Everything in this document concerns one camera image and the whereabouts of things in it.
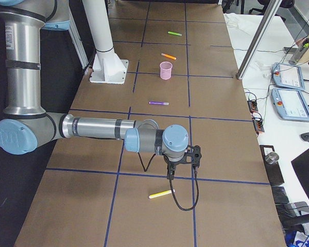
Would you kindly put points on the orange highlighter pen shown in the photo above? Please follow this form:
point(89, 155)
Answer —
point(168, 56)

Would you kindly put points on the white pedestal column base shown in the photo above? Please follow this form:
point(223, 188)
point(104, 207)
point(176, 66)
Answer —
point(107, 66)

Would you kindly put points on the lower teach pendant tablet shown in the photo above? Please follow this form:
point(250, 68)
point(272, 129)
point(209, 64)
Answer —
point(290, 104)

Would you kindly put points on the lower orange black connector box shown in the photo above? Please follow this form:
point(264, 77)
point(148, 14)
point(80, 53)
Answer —
point(258, 124)

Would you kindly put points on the aluminium frame post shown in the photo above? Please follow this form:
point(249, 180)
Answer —
point(264, 24)

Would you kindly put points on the teach pendant tablet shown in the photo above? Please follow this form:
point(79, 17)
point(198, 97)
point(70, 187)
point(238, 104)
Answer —
point(290, 104)
point(287, 76)

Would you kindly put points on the upper teach pendant tablet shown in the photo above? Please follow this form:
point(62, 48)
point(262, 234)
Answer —
point(287, 76)

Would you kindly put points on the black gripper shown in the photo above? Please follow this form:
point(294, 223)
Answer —
point(170, 162)

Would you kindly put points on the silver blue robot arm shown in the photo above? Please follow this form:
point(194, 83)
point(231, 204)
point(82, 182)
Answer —
point(28, 126)

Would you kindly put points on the upper orange black connector box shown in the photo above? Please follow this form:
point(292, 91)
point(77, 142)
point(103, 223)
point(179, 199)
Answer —
point(253, 106)

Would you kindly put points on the orange black connector box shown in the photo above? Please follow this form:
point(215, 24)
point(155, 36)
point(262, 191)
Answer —
point(258, 124)
point(253, 106)

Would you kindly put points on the silver metal cylinder weight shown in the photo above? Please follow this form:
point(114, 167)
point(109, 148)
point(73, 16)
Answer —
point(271, 158)

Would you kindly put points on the purple highlighter pen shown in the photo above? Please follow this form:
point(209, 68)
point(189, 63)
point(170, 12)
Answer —
point(158, 103)

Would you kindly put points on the green highlighter pen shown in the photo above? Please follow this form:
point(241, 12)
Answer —
point(174, 33)

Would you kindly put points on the yellow highlighter pen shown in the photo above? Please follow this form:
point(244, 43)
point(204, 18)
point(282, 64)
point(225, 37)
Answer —
point(160, 194)

